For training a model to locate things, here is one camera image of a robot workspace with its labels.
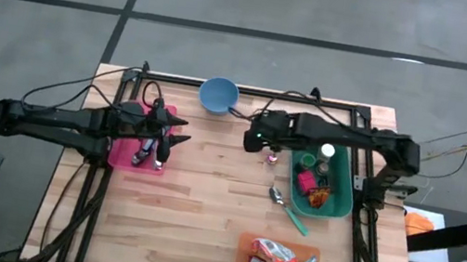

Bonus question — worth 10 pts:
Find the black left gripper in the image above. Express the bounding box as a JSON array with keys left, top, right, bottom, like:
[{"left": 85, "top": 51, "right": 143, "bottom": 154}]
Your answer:
[{"left": 110, "top": 92, "right": 197, "bottom": 167}]

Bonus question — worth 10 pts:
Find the black spoon teal handle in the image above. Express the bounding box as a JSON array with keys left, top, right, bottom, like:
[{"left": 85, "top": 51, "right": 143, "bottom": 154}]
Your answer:
[{"left": 129, "top": 133, "right": 156, "bottom": 170}]

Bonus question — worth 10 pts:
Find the bagel seasoning jar white lid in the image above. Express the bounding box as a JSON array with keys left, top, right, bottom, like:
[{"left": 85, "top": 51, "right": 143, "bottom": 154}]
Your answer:
[{"left": 318, "top": 142, "right": 337, "bottom": 163}]

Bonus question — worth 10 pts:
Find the brown foil pouch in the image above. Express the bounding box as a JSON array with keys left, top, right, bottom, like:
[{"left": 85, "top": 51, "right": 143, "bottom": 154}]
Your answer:
[{"left": 306, "top": 184, "right": 331, "bottom": 211}]

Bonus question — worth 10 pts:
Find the orange chicken ramen packet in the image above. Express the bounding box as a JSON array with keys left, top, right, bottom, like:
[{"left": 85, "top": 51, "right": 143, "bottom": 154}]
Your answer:
[{"left": 247, "top": 235, "right": 302, "bottom": 262}]

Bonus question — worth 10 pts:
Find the pink plastic bin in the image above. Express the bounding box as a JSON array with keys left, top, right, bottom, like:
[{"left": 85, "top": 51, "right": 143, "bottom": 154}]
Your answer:
[{"left": 107, "top": 95, "right": 180, "bottom": 177}]

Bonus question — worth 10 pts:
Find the blue bowl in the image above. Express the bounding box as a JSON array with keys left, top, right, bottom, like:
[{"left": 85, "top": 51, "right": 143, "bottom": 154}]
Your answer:
[{"left": 195, "top": 73, "right": 243, "bottom": 119}]

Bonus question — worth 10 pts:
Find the teal plastic bin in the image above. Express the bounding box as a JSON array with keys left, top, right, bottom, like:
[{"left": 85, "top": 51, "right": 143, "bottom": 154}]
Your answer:
[{"left": 281, "top": 133, "right": 363, "bottom": 225}]

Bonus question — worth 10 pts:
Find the orange cloth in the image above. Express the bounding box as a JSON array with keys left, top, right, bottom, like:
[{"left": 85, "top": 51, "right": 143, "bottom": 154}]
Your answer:
[{"left": 401, "top": 210, "right": 438, "bottom": 242}]

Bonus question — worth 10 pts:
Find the white paper sheet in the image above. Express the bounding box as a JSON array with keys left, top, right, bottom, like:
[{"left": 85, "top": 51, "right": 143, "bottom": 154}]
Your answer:
[{"left": 394, "top": 204, "right": 460, "bottom": 262}]

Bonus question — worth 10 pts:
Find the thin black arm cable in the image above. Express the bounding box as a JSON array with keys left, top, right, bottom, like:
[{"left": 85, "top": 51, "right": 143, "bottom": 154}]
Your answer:
[
  {"left": 226, "top": 80, "right": 355, "bottom": 137},
  {"left": 19, "top": 49, "right": 169, "bottom": 132}
]

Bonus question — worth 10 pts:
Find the black aluminium table frame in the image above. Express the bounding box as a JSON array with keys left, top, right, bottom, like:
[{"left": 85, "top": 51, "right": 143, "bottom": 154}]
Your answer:
[{"left": 24, "top": 46, "right": 448, "bottom": 262}]

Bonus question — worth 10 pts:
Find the thin cable bundle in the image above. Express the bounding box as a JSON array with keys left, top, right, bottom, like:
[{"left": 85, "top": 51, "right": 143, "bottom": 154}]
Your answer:
[{"left": 413, "top": 112, "right": 467, "bottom": 186}]

